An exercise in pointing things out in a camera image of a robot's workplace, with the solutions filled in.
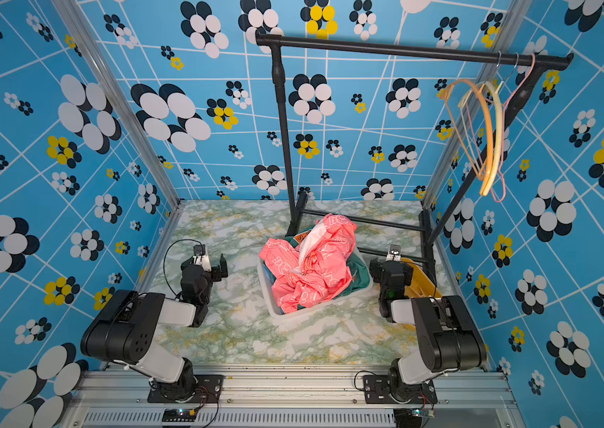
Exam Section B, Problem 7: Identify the green jacket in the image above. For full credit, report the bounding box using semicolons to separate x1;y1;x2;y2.
284;228;372;299

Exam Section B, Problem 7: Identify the pink jacket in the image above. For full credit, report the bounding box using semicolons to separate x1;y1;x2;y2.
259;214;356;314

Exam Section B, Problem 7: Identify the pink clothes hanger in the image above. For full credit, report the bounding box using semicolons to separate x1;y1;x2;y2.
488;52;537;203

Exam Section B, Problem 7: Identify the wooden hanger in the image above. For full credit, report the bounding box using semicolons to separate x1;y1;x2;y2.
441;78;498;160

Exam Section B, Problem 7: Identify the white hanger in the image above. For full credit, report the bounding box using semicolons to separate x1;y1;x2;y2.
456;80;505;196

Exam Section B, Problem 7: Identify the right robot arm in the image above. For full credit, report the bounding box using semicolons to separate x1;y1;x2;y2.
370;259;487;403

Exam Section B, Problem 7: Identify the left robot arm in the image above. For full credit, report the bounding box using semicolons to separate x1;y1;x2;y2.
80;254;229;402

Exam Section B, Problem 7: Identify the yellow plastic tray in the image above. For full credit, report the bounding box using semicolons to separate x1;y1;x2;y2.
401;257;442;299

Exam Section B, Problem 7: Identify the white plastic basket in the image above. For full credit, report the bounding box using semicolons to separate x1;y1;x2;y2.
257;260;377;321

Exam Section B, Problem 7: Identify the small black electronics board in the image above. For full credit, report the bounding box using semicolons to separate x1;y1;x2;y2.
162;408;198;424

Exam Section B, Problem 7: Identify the black clothes rack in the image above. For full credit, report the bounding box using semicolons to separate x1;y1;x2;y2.
255;34;574;281

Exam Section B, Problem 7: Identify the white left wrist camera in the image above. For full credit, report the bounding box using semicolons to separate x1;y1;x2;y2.
193;244;212;272

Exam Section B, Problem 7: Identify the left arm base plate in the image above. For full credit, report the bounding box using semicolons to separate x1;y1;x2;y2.
147;374;224;405

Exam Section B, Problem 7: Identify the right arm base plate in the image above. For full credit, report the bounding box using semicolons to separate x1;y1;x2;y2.
361;374;438;407

